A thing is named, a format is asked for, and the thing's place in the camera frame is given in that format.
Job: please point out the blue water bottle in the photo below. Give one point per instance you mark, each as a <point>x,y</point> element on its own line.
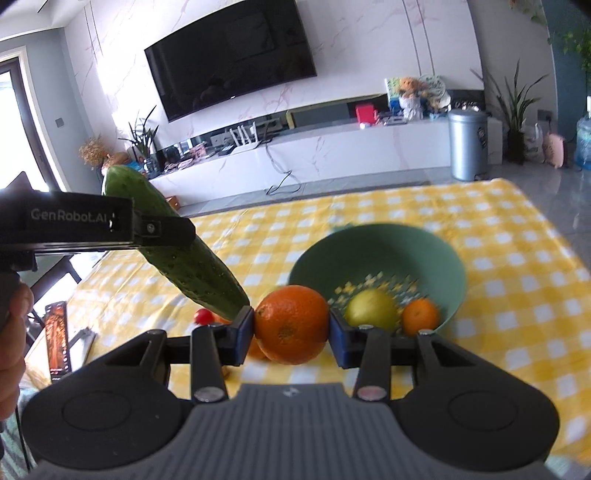
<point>584,143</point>

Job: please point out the black flat television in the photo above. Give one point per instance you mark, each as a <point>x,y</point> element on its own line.
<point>231,55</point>

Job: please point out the green bowl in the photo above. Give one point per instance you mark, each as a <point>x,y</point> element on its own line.
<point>369,254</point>

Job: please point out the tall potted plant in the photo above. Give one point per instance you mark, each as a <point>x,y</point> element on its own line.
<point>515,120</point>

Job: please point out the white plastic bag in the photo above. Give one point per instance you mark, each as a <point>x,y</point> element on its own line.
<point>534,143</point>

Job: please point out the small tangerine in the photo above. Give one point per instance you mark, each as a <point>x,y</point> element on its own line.
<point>420,316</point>

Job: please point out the red apple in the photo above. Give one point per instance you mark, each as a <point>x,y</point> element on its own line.
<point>203,316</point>

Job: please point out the orange black flat box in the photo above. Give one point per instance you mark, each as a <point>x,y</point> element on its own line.
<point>57,341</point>

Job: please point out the decorative plate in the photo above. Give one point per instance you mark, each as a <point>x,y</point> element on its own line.
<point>436,92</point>

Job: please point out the person's left hand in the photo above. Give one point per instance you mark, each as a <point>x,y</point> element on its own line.
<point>14,355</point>

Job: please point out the hanging vine plant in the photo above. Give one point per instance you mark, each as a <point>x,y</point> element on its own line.
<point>572,41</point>

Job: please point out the large orange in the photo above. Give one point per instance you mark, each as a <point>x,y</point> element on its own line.
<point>291,323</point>

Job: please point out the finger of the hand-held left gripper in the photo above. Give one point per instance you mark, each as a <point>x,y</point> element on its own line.
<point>161,229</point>

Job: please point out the green cucumber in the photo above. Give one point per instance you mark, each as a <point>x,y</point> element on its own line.
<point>203,277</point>

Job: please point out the dark chair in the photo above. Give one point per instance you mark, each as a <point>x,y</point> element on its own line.
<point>57,277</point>

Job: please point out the white router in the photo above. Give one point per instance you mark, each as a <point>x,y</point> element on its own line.
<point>244,138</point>

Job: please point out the small orange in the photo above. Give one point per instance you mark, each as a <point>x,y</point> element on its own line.
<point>256,350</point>

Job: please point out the white marble television cabinet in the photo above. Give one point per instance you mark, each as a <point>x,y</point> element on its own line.
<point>346,147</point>

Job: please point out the yellow pear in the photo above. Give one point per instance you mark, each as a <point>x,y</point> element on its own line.
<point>371,309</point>

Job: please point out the yellow checked tablecloth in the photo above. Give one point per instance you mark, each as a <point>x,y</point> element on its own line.
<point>508,300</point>

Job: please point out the small green potted plant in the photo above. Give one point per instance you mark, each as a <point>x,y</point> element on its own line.
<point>141,138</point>

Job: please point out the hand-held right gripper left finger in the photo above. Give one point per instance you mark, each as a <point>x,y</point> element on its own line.
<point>244,339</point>

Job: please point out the silver trash can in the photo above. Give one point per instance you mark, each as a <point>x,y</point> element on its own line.
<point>468,147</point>

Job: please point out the dried flower bunch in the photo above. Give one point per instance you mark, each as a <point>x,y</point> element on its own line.
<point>92,150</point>

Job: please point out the red box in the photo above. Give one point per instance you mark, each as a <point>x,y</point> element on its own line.
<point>365,115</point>

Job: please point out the brown teddy bear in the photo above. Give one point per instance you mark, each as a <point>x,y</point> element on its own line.
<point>411,94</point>

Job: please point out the wall socket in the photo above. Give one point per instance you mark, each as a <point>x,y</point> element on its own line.
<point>545,115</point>

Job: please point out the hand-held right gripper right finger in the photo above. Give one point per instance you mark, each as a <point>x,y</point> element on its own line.
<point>339,344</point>

